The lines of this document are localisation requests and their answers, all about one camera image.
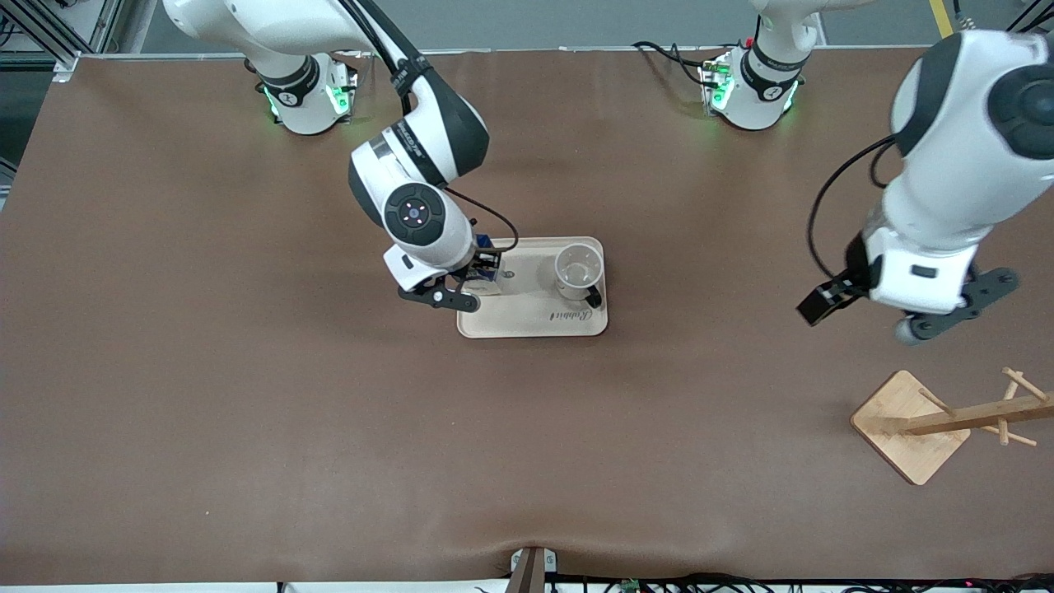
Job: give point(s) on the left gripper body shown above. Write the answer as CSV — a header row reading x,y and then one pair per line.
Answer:
x,y
856,257

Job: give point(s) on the navy blue milk carton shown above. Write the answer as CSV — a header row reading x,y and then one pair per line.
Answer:
x,y
486,287

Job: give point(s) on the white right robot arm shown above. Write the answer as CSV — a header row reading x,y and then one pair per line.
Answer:
x,y
428,132

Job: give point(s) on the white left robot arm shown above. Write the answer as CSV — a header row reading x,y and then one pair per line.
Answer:
x,y
947,181

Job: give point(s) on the cream tray with bear print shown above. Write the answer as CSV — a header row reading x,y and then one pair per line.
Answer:
x,y
527,319

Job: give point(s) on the wooden mug rack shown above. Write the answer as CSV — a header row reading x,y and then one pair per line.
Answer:
x,y
906,432

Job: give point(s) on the brown table cover mat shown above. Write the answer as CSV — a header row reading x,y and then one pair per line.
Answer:
x,y
527,453

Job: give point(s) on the metal bracket with post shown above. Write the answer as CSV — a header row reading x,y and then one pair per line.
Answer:
x,y
533,568

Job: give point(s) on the aluminium frame profile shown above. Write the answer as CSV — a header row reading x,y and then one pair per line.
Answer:
x,y
103,25

